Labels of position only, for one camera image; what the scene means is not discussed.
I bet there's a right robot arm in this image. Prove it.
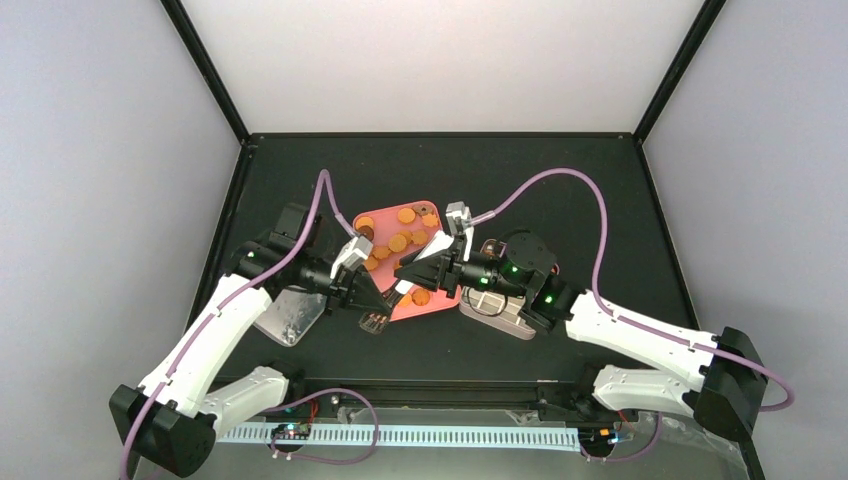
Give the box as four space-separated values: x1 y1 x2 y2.
395 231 768 442

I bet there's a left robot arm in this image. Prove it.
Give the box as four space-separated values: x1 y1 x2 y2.
109 204 389 478

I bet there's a chocolate chip cookie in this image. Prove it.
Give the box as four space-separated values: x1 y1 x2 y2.
411 288 432 307

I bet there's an orange flower cookie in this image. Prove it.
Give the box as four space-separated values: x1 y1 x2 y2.
421 213 440 228

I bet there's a large round sandwich cookie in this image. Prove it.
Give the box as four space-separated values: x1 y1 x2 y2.
387 233 409 253

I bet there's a pink cookie tray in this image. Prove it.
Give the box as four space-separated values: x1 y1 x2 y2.
351 199 464 323

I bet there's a dark chocolate round cookie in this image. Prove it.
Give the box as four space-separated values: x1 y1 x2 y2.
355 225 374 242

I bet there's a round orange cracker cookie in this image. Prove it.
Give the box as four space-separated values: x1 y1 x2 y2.
397 207 417 225

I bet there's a clear plastic tin lid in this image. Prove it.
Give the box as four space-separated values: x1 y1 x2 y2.
254 289 327 347

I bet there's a white divided cookie tin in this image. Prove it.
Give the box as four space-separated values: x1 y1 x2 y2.
458 239 561 342

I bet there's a left base circuit board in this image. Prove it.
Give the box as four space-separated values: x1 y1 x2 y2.
271 423 312 443

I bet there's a base circuit board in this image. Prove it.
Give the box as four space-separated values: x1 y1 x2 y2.
578 428 633 446
271 423 312 443

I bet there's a right base circuit board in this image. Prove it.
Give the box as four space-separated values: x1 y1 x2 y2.
578 428 633 446

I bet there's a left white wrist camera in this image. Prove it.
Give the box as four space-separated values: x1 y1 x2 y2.
330 235 373 280

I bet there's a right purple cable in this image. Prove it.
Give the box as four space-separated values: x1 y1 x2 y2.
466 167 795 464

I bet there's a purple cable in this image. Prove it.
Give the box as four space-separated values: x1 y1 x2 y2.
119 169 380 480
466 167 795 464

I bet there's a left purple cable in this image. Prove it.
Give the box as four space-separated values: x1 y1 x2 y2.
119 169 380 480

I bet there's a white slotted cable duct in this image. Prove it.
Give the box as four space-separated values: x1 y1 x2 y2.
219 422 581 453

